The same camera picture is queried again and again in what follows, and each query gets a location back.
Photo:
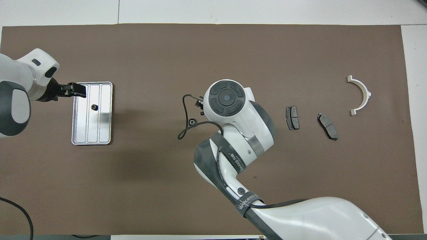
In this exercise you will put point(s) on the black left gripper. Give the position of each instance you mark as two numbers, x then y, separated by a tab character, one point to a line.
53	90

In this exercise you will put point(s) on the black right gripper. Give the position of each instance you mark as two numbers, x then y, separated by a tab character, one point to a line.
200	106

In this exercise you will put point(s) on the large black bearing gear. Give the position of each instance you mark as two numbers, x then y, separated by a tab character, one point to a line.
191	121

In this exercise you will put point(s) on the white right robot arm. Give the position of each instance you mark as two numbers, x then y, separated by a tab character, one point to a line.
300	216

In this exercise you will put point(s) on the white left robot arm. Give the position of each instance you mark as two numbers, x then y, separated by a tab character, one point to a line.
16	110

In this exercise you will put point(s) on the silver metal tray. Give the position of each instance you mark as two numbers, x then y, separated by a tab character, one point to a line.
104	133

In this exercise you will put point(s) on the brown table mat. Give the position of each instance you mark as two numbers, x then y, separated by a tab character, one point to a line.
150	183

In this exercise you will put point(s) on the dark grey brake pad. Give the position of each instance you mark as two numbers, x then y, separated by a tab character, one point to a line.
327	126
292	117

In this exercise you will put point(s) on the white semicircular bracket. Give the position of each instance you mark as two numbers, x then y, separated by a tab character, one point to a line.
362	86

